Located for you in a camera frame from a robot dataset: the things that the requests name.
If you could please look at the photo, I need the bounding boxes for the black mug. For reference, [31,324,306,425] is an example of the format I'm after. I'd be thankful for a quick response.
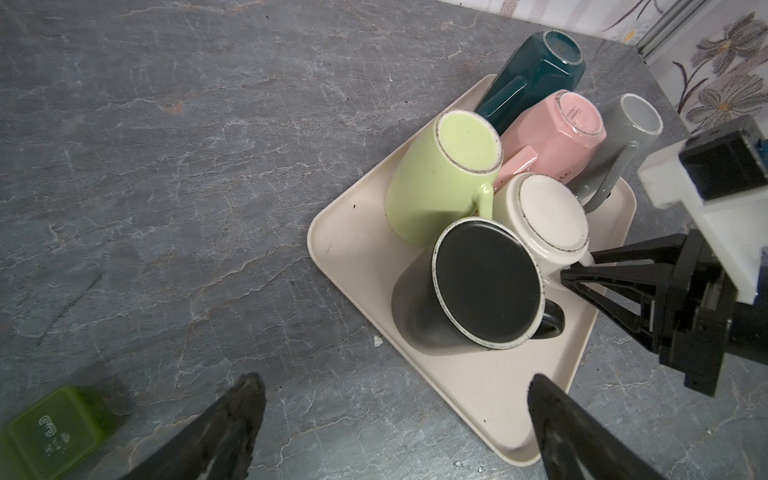
[391,216,565,356]

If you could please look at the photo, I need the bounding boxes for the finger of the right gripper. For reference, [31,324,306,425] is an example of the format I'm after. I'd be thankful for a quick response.
[560,234,687,351]

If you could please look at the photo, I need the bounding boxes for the light green mug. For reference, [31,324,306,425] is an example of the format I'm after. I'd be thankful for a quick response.
[384,110,503,247]

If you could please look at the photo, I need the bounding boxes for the dark green mug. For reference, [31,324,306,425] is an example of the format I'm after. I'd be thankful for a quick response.
[475,29,586,134]

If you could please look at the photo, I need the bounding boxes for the green square block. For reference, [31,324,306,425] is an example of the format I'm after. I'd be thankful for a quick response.
[1,385,118,479]

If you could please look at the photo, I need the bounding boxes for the pink mug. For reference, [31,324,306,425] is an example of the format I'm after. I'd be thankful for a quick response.
[493,89,607,190]

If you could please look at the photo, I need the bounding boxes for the beige plastic tray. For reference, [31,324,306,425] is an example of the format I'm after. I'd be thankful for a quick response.
[306,73,638,468]

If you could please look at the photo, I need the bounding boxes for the white mug red inside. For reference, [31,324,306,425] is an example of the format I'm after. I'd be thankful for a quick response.
[493,173,594,289]

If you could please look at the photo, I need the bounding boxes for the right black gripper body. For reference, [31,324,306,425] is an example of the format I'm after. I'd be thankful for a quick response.
[649,230,767,396]

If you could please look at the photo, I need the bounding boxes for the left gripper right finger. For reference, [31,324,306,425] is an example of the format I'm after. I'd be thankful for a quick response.
[527,374,661,479]

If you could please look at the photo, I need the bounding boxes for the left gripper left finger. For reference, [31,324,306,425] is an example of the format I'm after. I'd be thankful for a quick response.
[124,372,266,479]

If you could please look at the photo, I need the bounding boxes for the grey mug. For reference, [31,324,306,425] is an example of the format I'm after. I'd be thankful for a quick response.
[567,93,664,214]

